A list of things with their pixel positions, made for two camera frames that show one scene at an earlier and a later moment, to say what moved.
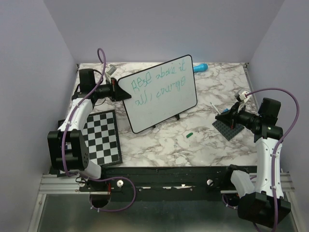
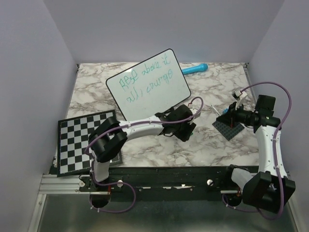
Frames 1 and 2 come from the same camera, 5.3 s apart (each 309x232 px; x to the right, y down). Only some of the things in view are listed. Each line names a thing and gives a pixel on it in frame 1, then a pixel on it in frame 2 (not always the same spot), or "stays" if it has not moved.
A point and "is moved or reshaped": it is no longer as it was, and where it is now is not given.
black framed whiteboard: x=160 y=93 is moved or reshaped
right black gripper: x=231 y=116 stays
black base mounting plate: x=162 y=183 stays
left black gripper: x=119 y=94 → x=185 y=135
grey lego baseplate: x=225 y=130 stays
